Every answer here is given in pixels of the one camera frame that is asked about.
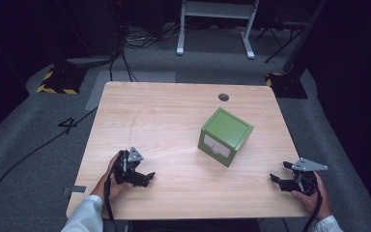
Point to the black base with hazard stripes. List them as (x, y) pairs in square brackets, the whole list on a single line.
[(286, 85), (61, 82)]

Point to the white metal stand frame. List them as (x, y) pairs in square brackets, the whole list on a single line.
[(217, 9)]

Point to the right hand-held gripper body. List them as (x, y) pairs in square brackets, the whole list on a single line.
[(306, 182)]

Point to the grey tape piece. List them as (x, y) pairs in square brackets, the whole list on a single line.
[(77, 189)]

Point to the green drawer box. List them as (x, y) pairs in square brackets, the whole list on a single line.
[(227, 129)]

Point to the person's right hand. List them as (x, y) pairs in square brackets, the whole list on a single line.
[(317, 203)]

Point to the black tripod stand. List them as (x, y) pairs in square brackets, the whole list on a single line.
[(281, 37)]

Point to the person's left hand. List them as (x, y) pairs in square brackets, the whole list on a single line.
[(104, 188)]

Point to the dark round table grommet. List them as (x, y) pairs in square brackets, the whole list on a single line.
[(223, 97)]

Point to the grey slanted metal pole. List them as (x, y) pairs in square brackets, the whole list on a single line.
[(302, 38)]

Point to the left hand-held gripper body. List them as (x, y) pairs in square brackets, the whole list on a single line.
[(126, 169)]

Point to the dark equipment cabinet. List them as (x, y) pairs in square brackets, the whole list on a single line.
[(90, 25)]

